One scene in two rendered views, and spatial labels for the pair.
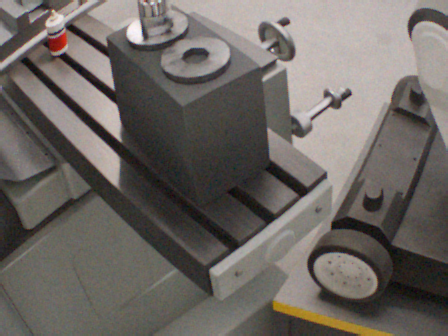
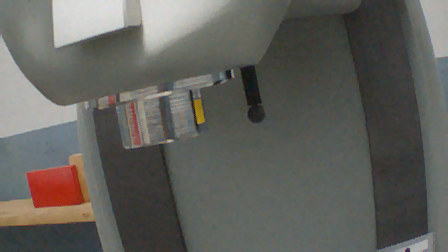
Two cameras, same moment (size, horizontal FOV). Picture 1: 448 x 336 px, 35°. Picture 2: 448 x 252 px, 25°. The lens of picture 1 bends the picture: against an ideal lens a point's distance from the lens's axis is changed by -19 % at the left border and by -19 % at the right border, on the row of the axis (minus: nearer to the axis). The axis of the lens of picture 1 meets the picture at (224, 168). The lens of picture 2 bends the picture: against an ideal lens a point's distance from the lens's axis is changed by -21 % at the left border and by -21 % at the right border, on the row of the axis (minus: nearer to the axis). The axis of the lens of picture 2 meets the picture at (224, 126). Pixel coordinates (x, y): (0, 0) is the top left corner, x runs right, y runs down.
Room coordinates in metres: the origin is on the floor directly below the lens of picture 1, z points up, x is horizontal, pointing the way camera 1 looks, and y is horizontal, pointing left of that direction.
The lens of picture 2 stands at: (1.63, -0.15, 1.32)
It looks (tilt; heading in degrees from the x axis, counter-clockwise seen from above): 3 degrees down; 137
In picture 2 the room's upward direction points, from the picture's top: 11 degrees counter-clockwise
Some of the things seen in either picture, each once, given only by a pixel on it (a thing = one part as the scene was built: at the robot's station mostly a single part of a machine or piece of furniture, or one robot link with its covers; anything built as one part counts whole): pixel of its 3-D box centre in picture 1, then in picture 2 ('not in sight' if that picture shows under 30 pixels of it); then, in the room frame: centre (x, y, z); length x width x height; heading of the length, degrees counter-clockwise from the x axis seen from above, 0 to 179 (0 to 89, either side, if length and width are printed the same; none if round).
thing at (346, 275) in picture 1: (351, 268); not in sight; (0.91, -0.23, 0.50); 0.20 x 0.05 x 0.20; 55
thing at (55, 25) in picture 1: (56, 30); not in sight; (1.18, 0.29, 1.01); 0.04 x 0.04 x 0.11
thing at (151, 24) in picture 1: (155, 13); not in sight; (0.90, 0.07, 1.19); 0.05 x 0.05 x 0.06
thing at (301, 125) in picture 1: (321, 106); not in sight; (1.34, -0.24, 0.54); 0.22 x 0.06 x 0.06; 126
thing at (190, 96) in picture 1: (182, 91); not in sight; (0.86, 0.04, 1.06); 0.22 x 0.12 x 0.20; 30
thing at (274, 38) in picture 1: (266, 46); not in sight; (1.44, -0.13, 0.66); 0.16 x 0.12 x 0.12; 126
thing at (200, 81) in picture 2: not in sight; (155, 88); (1.14, 0.27, 1.31); 0.09 x 0.09 x 0.01
